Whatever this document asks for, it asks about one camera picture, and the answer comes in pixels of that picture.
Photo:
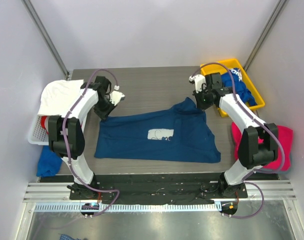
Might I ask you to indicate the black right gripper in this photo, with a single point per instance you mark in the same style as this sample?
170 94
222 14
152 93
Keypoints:
200 101

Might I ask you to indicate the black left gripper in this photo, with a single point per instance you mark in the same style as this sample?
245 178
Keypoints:
103 110

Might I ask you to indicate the dark blue mickey t shirt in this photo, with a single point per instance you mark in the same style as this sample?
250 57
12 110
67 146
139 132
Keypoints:
177 134

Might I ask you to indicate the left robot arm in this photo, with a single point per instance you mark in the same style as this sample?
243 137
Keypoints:
66 136

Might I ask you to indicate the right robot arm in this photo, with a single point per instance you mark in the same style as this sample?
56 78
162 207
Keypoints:
258 145

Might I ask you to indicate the yellow plastic tray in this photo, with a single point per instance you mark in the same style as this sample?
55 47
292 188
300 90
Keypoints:
234 63

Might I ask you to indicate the royal blue t shirt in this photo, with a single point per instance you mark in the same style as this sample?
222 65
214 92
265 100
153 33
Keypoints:
240 87

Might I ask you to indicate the white t shirt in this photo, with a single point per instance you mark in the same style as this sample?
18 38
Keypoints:
58 96

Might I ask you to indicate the red t shirt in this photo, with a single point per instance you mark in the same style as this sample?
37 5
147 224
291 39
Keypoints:
44 122

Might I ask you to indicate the white plastic laundry basket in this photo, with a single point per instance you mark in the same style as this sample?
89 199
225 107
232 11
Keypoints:
37 134

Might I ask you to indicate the pink folded t shirt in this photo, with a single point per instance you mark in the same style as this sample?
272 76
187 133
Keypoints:
285 136

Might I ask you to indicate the blue folded t shirt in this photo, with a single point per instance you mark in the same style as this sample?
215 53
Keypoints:
49 163

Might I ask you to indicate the grey folded t shirt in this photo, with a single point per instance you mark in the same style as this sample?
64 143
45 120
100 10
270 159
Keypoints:
279 172

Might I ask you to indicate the checkered cloth bottom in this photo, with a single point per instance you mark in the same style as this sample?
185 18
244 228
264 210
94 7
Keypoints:
68 237

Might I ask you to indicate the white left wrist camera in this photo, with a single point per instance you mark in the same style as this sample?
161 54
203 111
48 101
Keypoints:
115 97

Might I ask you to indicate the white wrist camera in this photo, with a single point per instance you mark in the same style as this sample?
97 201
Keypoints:
115 97
199 82

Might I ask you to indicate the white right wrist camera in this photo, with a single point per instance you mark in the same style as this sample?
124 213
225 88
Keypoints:
199 82

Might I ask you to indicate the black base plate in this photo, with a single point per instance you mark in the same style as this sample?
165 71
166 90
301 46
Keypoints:
155 189

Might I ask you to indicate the aluminium frame post left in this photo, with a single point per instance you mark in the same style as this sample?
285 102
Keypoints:
46 37

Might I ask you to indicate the aluminium frame post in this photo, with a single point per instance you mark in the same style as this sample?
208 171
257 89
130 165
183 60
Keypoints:
271 21
46 37

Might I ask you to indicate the aluminium frame post right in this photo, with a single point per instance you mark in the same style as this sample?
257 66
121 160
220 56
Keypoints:
271 21

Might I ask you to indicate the slotted cable duct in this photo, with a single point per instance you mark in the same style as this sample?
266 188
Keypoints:
92 207

